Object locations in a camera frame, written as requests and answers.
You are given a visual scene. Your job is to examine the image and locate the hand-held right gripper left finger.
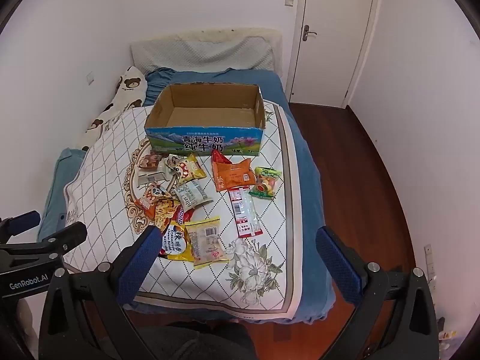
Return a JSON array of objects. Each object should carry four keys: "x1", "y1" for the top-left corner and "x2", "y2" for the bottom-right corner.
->
[{"x1": 39, "y1": 225, "x2": 164, "y2": 360}]

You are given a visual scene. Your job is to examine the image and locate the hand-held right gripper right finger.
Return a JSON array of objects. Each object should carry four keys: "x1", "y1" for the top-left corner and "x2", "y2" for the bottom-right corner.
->
[{"x1": 316, "y1": 226, "x2": 439, "y2": 360}]

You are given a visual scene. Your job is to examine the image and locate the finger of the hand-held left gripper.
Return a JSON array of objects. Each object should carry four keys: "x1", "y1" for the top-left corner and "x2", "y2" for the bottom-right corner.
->
[
  {"x1": 0, "y1": 211, "x2": 41, "y2": 244},
  {"x1": 35, "y1": 222, "x2": 88, "y2": 257}
]

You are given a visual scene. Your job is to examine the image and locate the white and green snack packet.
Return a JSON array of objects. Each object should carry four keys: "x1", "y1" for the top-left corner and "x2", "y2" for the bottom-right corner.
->
[{"x1": 174, "y1": 180, "x2": 213, "y2": 211}]

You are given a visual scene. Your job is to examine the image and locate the brown and white snack packet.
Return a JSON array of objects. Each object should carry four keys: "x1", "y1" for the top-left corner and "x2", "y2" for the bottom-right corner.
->
[{"x1": 137, "y1": 152, "x2": 167, "y2": 187}]

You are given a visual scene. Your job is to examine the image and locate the blue printed cardboard box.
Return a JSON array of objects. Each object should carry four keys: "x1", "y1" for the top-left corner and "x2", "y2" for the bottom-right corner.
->
[{"x1": 144, "y1": 82, "x2": 268, "y2": 157}]

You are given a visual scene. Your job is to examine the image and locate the yellow and black snack packet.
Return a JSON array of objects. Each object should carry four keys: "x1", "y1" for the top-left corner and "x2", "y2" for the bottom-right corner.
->
[{"x1": 159, "y1": 225, "x2": 196, "y2": 262}]

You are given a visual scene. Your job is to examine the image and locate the yellow noodle snack packet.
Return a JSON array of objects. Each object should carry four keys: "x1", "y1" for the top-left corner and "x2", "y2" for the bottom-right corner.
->
[{"x1": 153, "y1": 197, "x2": 181, "y2": 230}]

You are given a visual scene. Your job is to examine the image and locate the orange pretzel snack packet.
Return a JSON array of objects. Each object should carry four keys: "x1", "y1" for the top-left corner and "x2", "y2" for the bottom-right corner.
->
[{"x1": 134, "y1": 183, "x2": 173, "y2": 218}]

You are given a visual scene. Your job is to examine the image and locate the small red snack packet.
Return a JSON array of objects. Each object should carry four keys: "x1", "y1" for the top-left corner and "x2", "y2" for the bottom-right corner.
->
[{"x1": 176, "y1": 206, "x2": 196, "y2": 226}]

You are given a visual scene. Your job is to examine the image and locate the clear yellow-edged snack packet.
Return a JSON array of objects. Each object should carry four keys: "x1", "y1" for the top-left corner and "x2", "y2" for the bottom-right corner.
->
[{"x1": 185, "y1": 216, "x2": 230, "y2": 269}]

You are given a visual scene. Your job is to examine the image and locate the white diamond pattern quilt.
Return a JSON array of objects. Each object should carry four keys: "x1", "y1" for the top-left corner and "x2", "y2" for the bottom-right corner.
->
[{"x1": 62, "y1": 99, "x2": 301, "y2": 323}]

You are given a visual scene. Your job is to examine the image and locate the small white cartoon snack packet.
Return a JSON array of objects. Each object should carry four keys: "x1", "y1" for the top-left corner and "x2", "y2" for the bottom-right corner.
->
[{"x1": 164, "y1": 154, "x2": 181, "y2": 176}]

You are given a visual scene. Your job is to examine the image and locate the yellow mushroom print snack packet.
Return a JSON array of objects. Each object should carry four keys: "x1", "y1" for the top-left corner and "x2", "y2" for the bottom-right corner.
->
[{"x1": 173, "y1": 155, "x2": 208, "y2": 185}]

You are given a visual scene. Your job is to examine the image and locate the green gummy candy packet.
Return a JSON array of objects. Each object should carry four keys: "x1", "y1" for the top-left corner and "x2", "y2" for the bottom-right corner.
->
[{"x1": 248, "y1": 167, "x2": 283, "y2": 199}]

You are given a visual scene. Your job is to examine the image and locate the red and white snack packet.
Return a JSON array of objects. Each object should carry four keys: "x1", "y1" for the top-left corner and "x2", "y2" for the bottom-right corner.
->
[{"x1": 228, "y1": 187, "x2": 263, "y2": 239}]

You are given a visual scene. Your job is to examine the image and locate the blue bed sheet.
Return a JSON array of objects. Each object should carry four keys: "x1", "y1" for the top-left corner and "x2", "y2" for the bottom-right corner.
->
[{"x1": 37, "y1": 67, "x2": 336, "y2": 325}]

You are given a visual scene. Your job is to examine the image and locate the large orange snack packet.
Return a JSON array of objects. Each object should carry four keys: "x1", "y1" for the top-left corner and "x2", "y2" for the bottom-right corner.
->
[{"x1": 211, "y1": 149, "x2": 253, "y2": 193}]

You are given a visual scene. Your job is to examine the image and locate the bear print pillow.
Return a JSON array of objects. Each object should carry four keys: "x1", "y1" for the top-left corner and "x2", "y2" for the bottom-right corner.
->
[{"x1": 77, "y1": 65, "x2": 148, "y2": 151}]

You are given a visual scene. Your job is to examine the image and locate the grey pillow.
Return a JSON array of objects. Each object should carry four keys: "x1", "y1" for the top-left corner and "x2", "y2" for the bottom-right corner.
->
[{"x1": 130, "y1": 27, "x2": 284, "y2": 74}]

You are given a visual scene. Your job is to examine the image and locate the white door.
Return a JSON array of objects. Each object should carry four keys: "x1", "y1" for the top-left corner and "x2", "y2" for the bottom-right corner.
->
[{"x1": 288, "y1": 0, "x2": 378, "y2": 109}]

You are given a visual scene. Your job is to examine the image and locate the white wall socket strip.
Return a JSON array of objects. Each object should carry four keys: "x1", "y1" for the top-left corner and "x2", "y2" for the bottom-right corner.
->
[{"x1": 424, "y1": 244, "x2": 438, "y2": 292}]

